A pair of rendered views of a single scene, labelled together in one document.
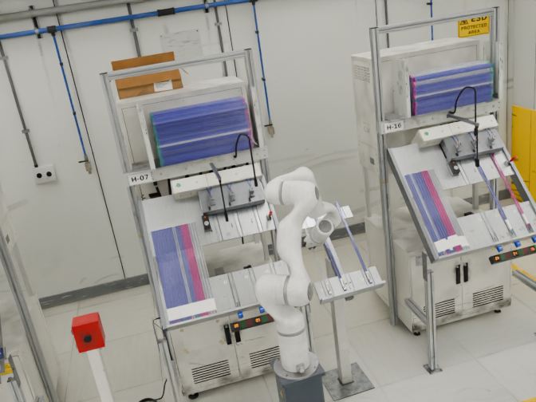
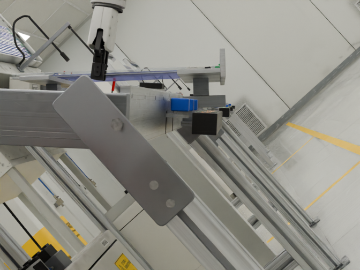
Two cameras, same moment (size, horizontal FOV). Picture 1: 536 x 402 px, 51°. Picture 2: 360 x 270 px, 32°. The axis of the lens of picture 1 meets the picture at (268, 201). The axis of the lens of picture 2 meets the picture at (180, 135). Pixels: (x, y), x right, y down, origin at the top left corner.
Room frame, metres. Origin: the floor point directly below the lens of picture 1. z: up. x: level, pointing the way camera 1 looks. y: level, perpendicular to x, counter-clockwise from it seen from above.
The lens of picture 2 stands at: (2.14, 1.22, 0.63)
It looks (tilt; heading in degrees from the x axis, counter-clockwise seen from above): 1 degrees up; 287
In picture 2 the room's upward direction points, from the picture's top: 42 degrees counter-clockwise
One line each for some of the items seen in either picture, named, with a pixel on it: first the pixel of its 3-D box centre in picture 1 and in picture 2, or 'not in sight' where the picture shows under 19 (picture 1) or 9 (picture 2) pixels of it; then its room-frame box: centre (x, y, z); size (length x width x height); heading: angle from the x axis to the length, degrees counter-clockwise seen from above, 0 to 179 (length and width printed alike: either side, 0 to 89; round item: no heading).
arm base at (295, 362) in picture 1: (293, 347); not in sight; (1.95, -0.02, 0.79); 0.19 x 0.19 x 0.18
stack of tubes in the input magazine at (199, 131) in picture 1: (202, 130); not in sight; (2.93, 0.29, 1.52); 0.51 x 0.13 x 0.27; 101
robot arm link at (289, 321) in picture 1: (279, 301); not in sight; (1.96, 0.01, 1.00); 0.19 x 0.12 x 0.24; 66
